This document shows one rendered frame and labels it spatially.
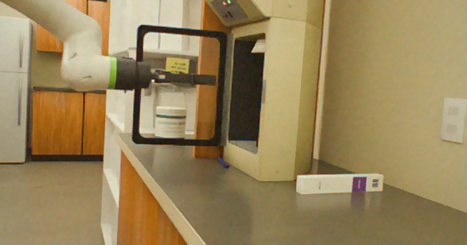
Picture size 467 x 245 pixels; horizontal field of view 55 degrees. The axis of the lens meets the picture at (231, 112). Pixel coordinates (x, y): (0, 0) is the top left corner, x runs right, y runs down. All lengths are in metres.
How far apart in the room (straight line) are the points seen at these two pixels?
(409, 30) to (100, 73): 0.91
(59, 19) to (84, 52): 0.10
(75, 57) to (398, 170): 1.00
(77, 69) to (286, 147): 0.62
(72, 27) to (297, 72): 0.63
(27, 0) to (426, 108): 1.10
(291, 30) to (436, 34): 0.40
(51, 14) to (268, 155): 0.70
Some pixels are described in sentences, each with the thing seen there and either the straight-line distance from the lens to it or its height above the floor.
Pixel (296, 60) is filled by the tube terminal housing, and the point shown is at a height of 1.30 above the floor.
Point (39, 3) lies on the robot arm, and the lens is 1.24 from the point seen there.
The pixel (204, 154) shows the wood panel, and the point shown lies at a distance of 1.61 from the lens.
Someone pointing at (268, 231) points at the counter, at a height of 0.94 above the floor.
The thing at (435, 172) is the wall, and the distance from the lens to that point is 1.36.
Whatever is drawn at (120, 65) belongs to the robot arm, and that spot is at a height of 1.25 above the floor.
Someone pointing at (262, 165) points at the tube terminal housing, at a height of 0.99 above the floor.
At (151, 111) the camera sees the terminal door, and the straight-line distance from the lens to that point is 1.51.
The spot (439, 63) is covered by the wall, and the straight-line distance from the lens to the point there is 1.36.
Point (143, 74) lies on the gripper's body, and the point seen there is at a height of 1.23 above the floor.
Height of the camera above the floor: 1.23
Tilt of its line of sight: 4 degrees down
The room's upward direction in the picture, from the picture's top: 4 degrees clockwise
